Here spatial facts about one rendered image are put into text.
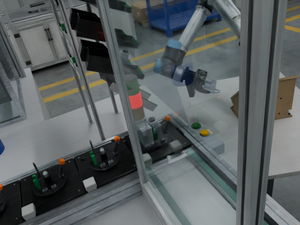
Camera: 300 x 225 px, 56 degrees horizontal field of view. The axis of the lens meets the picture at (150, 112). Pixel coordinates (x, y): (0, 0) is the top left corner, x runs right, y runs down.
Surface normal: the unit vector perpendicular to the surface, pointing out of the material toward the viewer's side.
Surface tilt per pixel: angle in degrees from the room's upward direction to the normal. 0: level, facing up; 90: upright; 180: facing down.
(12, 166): 0
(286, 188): 0
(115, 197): 90
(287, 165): 0
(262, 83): 90
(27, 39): 90
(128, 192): 90
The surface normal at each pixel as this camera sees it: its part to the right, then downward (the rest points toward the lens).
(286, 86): 0.13, 0.53
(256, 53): -0.89, 0.35
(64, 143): -0.15, -0.83
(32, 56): 0.40, 0.45
